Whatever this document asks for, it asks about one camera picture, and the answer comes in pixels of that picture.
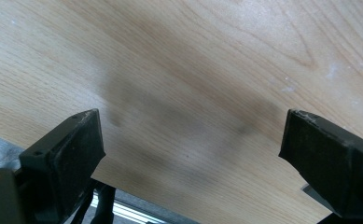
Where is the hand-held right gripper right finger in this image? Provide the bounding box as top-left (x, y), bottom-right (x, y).
top-left (278, 108), bottom-right (363, 220)

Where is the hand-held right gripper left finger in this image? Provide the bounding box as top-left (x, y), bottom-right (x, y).
top-left (19, 108), bottom-right (106, 224)

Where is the aluminium frame rail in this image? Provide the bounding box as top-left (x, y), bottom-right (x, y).
top-left (90, 189), bottom-right (202, 224)

